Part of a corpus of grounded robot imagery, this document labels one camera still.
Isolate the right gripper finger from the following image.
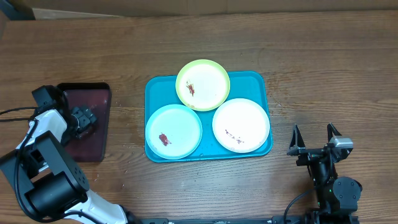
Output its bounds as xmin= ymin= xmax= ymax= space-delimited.
xmin=287 ymin=124 xmax=306 ymax=156
xmin=326 ymin=123 xmax=341 ymax=142

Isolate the light blue plate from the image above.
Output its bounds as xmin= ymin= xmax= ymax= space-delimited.
xmin=145 ymin=104 xmax=203 ymax=160

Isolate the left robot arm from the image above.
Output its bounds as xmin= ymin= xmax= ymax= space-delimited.
xmin=1 ymin=83 xmax=139 ymax=224

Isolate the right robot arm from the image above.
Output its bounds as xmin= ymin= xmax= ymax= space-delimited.
xmin=283 ymin=123 xmax=363 ymax=224

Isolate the black tray with red liquid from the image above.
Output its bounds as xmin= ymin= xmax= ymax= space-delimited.
xmin=57 ymin=82 xmax=112 ymax=162

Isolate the teal plastic serving tray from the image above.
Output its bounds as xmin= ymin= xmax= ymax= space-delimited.
xmin=144 ymin=71 xmax=274 ymax=162

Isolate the white plate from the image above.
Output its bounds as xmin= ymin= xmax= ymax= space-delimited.
xmin=212 ymin=98 xmax=271 ymax=154

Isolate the green rimmed plate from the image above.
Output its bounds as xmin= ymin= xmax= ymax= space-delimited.
xmin=175 ymin=59 xmax=231 ymax=111

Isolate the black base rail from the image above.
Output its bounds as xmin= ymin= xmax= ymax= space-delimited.
xmin=141 ymin=215 xmax=360 ymax=224

